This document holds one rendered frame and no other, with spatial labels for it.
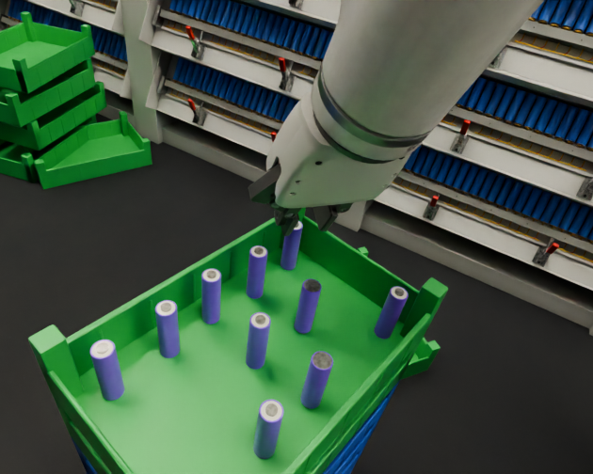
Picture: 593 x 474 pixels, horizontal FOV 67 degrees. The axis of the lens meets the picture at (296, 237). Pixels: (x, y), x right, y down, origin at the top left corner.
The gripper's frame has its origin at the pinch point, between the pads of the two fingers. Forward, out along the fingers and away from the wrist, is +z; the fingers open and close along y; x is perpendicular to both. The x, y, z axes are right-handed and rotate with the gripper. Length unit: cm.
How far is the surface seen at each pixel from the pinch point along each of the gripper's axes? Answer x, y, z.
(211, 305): 6.7, 10.2, 4.6
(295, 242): 0.9, -0.1, 5.7
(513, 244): -5, -65, 42
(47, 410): 9, 35, 52
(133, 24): -87, 12, 58
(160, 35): -83, 5, 57
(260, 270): 4.0, 4.8, 4.3
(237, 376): 13.7, 8.8, 4.7
